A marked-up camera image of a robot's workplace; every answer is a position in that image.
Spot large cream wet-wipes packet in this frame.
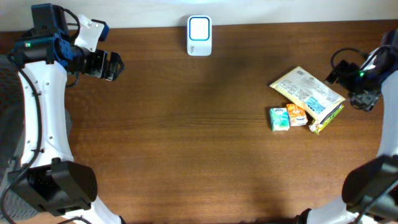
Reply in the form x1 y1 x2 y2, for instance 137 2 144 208
270 67 345 124

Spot green yellow snack packet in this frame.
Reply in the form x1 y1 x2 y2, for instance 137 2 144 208
308 104 345 134

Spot orange tissue pack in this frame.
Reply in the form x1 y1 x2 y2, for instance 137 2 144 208
286 104 308 126

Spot teal tissue pack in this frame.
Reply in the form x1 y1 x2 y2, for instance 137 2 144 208
269 108 290 131

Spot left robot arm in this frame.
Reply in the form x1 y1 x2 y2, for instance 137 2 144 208
1 3 124 224

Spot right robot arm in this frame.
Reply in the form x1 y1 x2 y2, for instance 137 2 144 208
293 30 397 224

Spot white barcode scanner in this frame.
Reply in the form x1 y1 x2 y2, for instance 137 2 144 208
187 15 213 57

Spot grey plastic mesh basket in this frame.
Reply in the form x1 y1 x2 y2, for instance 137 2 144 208
1 58 73 221

